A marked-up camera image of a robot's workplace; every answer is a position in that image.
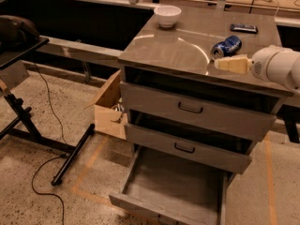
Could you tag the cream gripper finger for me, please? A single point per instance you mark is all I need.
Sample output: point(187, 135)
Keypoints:
point(237, 64)

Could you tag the black metal stand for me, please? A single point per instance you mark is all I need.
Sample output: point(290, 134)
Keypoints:
point(23, 127)

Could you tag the grey metal rail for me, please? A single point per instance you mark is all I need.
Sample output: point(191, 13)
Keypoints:
point(81, 51)

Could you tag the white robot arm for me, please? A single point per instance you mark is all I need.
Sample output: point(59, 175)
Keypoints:
point(272, 64)

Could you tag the cardboard box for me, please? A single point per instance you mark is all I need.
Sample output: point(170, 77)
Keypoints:
point(108, 109)

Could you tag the wooden background table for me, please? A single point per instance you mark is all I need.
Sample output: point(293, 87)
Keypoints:
point(281, 8)

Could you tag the grey middle drawer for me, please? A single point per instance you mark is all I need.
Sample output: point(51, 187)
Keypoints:
point(205, 154)

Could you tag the white bowl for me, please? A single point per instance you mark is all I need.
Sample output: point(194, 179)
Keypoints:
point(167, 16)

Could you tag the dark bag on stand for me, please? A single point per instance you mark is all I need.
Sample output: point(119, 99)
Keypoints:
point(16, 33)

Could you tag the grey top drawer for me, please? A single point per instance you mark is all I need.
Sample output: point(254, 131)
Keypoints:
point(197, 112)

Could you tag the grey open bottom drawer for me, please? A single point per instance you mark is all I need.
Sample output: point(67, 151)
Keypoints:
point(171, 190)

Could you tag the grey drawer cabinet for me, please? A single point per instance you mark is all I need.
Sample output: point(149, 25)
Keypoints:
point(178, 60)

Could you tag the blue pepsi can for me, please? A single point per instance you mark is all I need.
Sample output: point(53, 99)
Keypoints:
point(227, 47)

